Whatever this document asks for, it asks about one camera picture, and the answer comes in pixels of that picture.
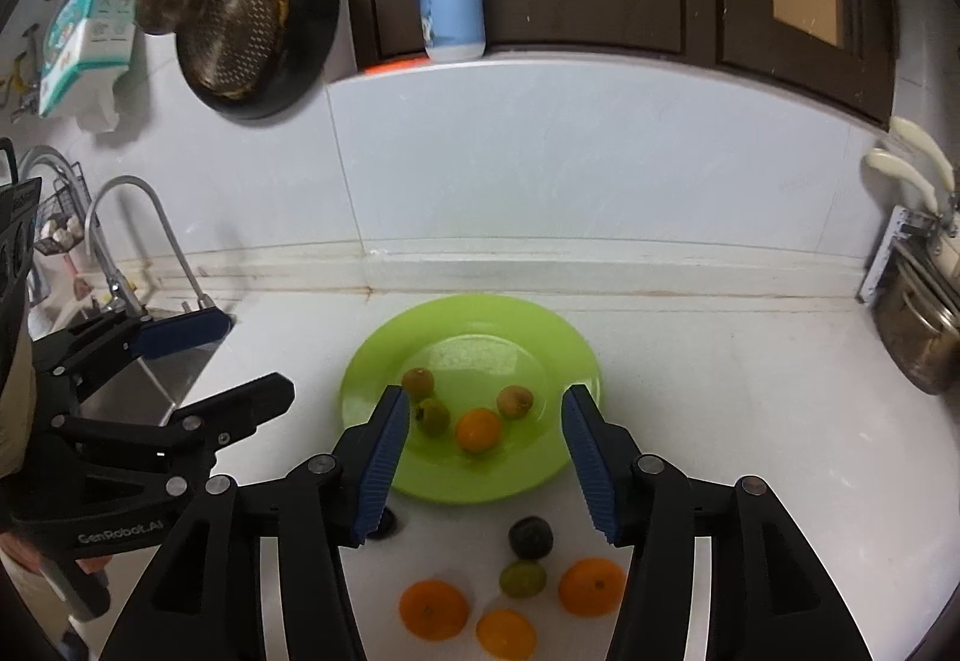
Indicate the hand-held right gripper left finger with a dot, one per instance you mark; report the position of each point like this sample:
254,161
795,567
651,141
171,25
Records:
381,470

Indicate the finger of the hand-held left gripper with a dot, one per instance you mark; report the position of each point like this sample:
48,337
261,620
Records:
180,333
240,402

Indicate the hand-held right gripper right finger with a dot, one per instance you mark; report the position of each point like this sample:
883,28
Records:
592,473

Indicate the dark green avocado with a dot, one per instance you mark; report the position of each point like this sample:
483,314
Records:
531,536

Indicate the green kiwi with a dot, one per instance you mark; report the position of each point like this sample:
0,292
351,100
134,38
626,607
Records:
523,578

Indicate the green plate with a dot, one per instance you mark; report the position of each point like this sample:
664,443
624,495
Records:
480,346

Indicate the person's left hand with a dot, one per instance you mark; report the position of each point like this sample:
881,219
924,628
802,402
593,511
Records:
16,550

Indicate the black round countertop plug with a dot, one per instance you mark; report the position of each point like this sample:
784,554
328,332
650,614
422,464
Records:
388,523

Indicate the steel sink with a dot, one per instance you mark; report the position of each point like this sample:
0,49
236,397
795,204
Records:
150,380

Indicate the green-brown kiwi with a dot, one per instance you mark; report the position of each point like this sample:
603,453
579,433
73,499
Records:
433,418

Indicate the brown kiwi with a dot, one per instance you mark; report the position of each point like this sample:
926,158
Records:
515,401
417,380

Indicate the small orange tangerine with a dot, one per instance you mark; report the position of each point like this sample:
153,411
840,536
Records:
478,429

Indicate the curved steel faucet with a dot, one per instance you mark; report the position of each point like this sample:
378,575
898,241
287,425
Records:
127,189

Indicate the teal tissue pack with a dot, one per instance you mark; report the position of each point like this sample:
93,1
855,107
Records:
90,39

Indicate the black frying pan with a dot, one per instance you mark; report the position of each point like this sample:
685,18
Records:
255,24

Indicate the orange flat object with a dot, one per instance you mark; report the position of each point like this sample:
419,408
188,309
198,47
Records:
394,66

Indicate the steel pot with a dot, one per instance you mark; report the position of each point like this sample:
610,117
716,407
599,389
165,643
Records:
926,338

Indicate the steel knife rack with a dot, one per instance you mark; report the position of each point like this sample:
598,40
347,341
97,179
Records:
889,248

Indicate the metal wall hooks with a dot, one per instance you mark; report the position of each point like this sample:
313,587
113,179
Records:
21,78

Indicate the dark wooden window frame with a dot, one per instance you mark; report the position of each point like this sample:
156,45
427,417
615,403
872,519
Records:
675,1

